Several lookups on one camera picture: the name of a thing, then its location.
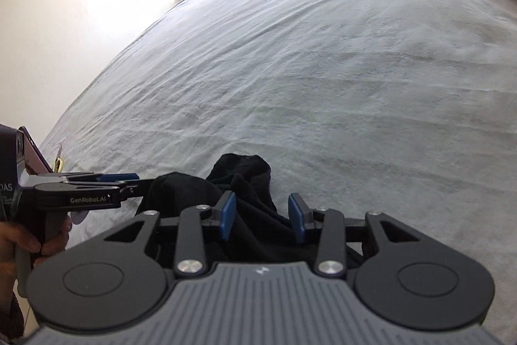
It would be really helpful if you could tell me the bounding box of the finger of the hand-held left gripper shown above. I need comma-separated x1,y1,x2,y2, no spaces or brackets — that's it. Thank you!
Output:
67,172,140,185
120,179,156,205

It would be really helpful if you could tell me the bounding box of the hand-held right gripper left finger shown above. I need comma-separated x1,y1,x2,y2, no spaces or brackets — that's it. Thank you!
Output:
103,190,237,277

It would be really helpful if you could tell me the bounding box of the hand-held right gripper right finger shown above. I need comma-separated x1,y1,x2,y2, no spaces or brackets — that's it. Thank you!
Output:
288,192,421,277

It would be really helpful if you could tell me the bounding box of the black t-shirt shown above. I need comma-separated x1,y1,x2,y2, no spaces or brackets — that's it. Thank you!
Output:
135,153,366,269

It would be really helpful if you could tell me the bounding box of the person's left forearm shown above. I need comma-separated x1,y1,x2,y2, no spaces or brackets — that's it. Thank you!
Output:
0,284,27,341

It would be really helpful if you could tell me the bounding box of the person's left hand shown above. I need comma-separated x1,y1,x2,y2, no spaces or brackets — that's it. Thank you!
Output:
0,216,74,287

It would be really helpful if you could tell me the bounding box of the smartphone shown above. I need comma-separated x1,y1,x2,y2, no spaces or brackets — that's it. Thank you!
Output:
17,126,54,174

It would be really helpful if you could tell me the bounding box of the grey bed sheet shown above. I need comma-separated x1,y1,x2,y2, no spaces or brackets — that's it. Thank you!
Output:
36,0,517,345

